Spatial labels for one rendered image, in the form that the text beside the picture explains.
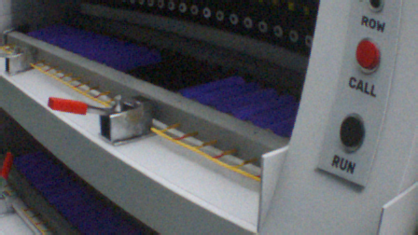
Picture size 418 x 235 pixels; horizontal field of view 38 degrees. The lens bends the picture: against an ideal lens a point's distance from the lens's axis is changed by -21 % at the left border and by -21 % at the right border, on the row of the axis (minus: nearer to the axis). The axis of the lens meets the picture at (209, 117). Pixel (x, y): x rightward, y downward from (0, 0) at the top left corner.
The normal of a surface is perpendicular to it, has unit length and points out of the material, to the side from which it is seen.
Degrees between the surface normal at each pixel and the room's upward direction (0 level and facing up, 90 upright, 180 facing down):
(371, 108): 90
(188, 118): 109
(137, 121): 90
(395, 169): 90
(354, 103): 90
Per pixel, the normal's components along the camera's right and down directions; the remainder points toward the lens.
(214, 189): 0.00, -0.94
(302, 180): -0.74, -0.10
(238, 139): -0.78, 0.22
